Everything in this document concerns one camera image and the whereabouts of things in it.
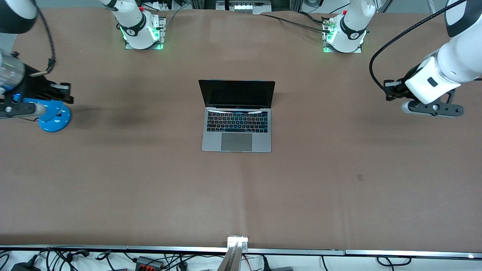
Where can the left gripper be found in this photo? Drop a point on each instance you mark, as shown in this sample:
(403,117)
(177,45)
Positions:
(400,89)

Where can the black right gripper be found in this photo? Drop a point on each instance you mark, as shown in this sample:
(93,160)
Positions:
(36,86)

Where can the silver grey laptop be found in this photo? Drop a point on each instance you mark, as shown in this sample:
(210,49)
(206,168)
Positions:
(236,131)

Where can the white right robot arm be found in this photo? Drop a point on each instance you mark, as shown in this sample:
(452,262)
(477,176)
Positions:
(133,22)

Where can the blue round plastic piece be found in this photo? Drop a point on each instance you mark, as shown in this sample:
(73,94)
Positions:
(56,120)

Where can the brown table cover mat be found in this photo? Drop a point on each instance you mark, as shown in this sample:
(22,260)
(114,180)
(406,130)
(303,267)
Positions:
(339,188)

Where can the black power adapter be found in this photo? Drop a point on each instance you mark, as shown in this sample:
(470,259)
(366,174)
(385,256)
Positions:
(24,267)

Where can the black box with orange clips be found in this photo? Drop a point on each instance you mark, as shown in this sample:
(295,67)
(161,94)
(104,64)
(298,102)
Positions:
(148,262)

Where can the black floor plug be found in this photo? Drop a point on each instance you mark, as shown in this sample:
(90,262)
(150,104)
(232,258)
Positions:
(265,263)

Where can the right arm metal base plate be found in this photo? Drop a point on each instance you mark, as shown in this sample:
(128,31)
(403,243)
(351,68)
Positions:
(162,28)

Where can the aluminium table edge rail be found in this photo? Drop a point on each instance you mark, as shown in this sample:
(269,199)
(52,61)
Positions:
(113,248)

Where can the aluminium profile post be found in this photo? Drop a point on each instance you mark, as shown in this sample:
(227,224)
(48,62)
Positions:
(233,259)

